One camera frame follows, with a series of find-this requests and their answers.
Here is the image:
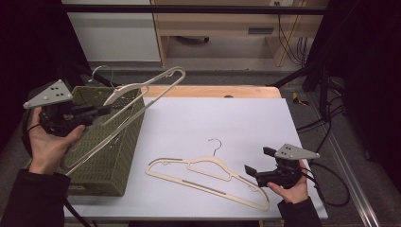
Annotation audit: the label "aluminium rail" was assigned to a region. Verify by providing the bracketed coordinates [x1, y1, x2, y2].
[306, 94, 382, 227]

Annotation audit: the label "white cabinet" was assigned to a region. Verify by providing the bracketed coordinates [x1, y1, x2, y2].
[61, 0, 162, 63]

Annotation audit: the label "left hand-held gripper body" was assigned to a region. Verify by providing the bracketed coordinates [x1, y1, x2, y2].
[23, 79, 96, 137]

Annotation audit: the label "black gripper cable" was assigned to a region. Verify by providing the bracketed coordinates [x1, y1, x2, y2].
[299, 162, 351, 208]
[21, 108, 99, 227]

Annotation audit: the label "white table mat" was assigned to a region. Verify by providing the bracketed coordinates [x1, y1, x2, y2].
[62, 96, 329, 220]

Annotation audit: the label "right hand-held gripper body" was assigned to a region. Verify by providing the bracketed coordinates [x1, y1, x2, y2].
[256, 143, 321, 189]

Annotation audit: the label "light wooden desk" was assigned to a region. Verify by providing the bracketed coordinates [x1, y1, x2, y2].
[150, 0, 329, 68]

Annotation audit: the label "green woven basket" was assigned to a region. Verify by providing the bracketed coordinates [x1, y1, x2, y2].
[26, 85, 147, 197]

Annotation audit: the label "yellow and black tool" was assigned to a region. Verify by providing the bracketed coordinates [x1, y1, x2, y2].
[292, 92, 310, 107]

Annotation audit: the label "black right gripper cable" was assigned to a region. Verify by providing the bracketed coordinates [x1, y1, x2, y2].
[299, 162, 351, 208]

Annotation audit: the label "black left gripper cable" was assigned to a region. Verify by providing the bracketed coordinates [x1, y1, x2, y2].
[21, 108, 99, 227]

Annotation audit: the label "beige clothes hanger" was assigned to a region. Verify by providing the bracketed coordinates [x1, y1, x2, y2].
[61, 64, 187, 177]
[145, 137, 271, 212]

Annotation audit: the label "black floor cables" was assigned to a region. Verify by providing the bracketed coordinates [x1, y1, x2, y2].
[296, 94, 346, 149]

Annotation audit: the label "black frame strut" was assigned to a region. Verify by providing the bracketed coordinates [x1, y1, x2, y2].
[268, 61, 330, 117]
[60, 60, 121, 89]

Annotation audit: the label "black horizontal frame bar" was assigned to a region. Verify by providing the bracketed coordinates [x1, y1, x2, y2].
[61, 3, 329, 16]

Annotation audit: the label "hanging black cables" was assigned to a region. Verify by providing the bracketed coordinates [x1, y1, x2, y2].
[276, 13, 314, 67]

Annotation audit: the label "person's left hand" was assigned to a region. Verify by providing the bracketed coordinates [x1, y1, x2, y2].
[27, 107, 86, 176]

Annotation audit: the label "person's right hand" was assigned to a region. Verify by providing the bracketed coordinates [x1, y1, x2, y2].
[267, 160, 310, 204]

